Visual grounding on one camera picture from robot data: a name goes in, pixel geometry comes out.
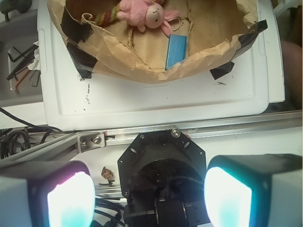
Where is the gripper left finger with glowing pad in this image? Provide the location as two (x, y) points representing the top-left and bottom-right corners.
(0, 161), (95, 227)

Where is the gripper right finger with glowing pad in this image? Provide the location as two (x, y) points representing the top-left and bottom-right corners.
(204, 154), (303, 227)

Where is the blue wooden block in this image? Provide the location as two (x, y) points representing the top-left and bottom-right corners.
(165, 35), (187, 70)

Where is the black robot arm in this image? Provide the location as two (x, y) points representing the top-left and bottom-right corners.
(0, 131), (303, 227)

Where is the white plastic tray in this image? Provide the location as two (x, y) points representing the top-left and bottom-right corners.
(37, 0), (285, 131)

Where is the brown paper bag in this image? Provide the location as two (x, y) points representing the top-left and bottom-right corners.
(47, 0), (267, 84)

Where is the pink plush bunny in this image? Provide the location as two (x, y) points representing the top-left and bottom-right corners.
(116, 0), (180, 37)

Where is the aluminium extrusion rail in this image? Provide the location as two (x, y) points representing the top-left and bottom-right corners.
(1, 110), (303, 162)

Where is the black cable bundle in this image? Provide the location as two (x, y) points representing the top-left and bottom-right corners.
(0, 106), (71, 159)

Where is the multicolour twisted rope toy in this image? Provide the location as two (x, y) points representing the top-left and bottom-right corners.
(93, 4), (120, 27)

